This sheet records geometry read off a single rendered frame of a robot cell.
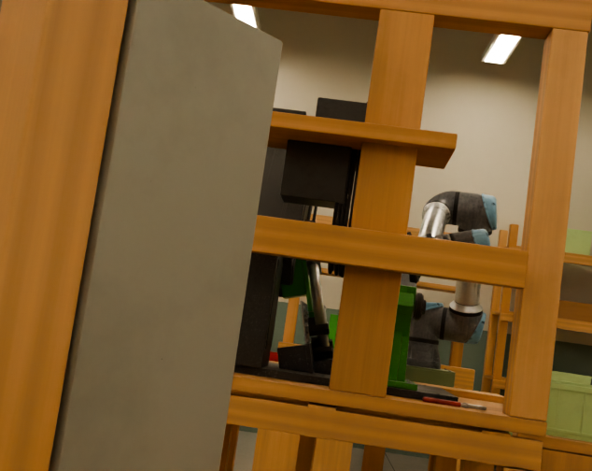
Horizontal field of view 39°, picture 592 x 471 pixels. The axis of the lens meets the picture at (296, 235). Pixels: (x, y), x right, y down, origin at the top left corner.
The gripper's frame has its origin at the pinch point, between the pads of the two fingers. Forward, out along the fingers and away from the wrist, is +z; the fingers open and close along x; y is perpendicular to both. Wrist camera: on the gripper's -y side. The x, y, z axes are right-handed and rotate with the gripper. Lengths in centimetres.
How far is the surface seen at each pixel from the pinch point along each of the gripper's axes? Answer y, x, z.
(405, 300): -24.5, 6.1, -7.3
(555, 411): -9, -66, -54
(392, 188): -15.2, 35.6, -7.5
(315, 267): -0.2, 1.5, 15.4
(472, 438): -59, -9, -17
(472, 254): -32.6, 25.1, -23.4
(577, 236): 390, -332, -206
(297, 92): 554, -234, 21
